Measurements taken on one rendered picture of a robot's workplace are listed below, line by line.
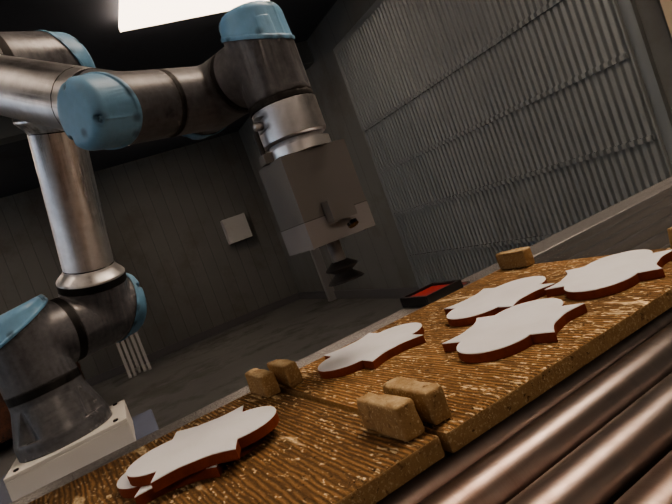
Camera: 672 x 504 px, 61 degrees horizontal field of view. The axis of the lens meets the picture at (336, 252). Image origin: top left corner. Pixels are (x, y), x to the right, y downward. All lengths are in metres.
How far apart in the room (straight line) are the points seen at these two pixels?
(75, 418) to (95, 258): 0.26
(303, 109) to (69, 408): 0.62
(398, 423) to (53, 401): 0.70
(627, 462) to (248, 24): 0.52
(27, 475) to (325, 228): 0.61
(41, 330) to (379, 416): 0.70
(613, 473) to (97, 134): 0.51
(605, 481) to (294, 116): 0.44
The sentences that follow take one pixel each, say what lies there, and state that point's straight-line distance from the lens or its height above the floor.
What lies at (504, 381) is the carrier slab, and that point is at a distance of 0.46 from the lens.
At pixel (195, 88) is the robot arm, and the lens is 0.68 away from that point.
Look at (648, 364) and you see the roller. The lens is 0.49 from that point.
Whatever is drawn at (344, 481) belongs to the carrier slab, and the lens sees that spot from 0.39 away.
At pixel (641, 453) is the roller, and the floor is 0.91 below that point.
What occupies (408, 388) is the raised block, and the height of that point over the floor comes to 0.96.
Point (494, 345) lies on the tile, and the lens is 0.52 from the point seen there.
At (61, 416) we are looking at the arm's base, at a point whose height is 0.95.
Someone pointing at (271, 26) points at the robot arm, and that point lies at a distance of 0.65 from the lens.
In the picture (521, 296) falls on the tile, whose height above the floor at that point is 0.95.
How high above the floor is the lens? 1.10
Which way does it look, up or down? 3 degrees down
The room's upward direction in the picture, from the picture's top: 20 degrees counter-clockwise
